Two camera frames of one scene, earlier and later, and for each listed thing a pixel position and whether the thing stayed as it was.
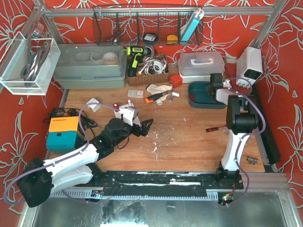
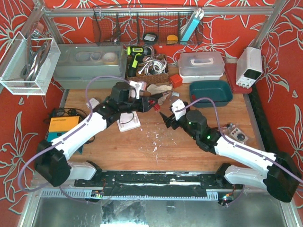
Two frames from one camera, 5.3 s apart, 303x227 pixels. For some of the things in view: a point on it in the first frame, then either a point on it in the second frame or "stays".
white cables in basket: x=154 y=66 stays
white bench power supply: x=249 y=68 stays
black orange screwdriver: x=151 y=98 stays
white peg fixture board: x=129 y=114 stays
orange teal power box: x=63 y=133 stays
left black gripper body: x=138 y=129 → x=145 y=104
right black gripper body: x=215 y=85 → x=173 y=121
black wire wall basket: x=141 y=25 stays
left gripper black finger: x=145 y=126 → x=147 y=103
